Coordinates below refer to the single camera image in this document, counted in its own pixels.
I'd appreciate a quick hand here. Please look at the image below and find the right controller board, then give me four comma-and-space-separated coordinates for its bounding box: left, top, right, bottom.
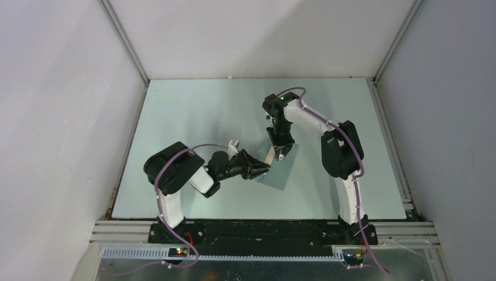
343, 253, 367, 267

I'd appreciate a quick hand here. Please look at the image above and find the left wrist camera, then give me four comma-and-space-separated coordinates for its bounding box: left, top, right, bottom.
227, 139, 240, 160

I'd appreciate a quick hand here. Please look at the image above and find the left controller board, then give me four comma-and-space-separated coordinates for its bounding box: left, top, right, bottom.
168, 247, 189, 258

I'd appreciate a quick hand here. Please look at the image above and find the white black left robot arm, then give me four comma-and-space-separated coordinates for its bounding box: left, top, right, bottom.
143, 140, 271, 244

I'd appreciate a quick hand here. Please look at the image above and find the controller board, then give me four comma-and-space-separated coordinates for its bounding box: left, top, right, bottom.
168, 247, 189, 258
343, 253, 367, 267

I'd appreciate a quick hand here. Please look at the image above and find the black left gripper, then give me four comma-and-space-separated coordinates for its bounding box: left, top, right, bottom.
218, 149, 270, 181

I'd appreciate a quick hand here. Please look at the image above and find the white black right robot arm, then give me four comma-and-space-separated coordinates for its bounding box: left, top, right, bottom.
262, 90, 366, 245

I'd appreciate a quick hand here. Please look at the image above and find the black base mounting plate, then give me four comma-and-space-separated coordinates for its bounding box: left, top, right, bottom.
148, 218, 378, 258

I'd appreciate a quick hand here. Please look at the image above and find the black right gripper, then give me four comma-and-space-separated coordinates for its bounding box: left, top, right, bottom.
267, 119, 295, 159

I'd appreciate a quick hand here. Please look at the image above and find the aluminium frame rail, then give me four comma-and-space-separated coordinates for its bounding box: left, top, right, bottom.
89, 220, 440, 248

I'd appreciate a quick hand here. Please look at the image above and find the green white glue stick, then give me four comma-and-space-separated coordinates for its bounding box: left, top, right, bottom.
277, 147, 285, 160

